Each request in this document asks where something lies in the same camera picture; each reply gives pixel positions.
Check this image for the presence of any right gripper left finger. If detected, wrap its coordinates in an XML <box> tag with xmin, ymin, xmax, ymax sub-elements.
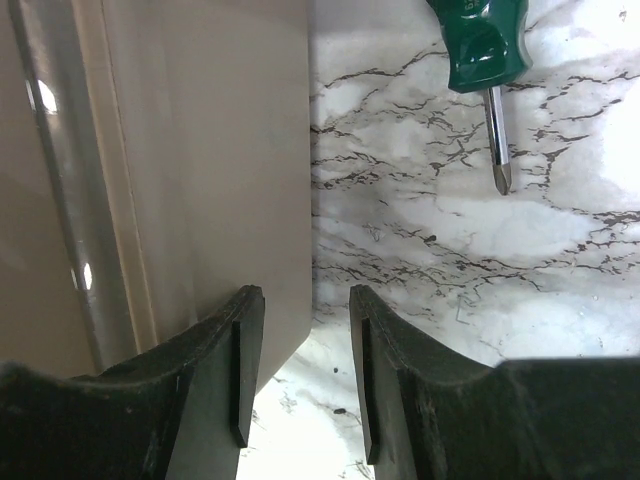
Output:
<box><xmin>1</xmin><ymin>285</ymin><xmax>265</xmax><ymax>479</ymax></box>

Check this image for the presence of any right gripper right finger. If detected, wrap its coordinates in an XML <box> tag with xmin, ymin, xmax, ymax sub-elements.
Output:
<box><xmin>349</xmin><ymin>285</ymin><xmax>639</xmax><ymax>479</ymax></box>

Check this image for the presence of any beige plastic tool box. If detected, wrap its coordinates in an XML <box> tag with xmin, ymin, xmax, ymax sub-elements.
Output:
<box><xmin>1</xmin><ymin>1</ymin><xmax>312</xmax><ymax>384</ymax></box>

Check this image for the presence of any green handled screwdriver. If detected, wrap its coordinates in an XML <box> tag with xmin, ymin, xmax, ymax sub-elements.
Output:
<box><xmin>428</xmin><ymin>0</ymin><xmax>532</xmax><ymax>196</ymax></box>

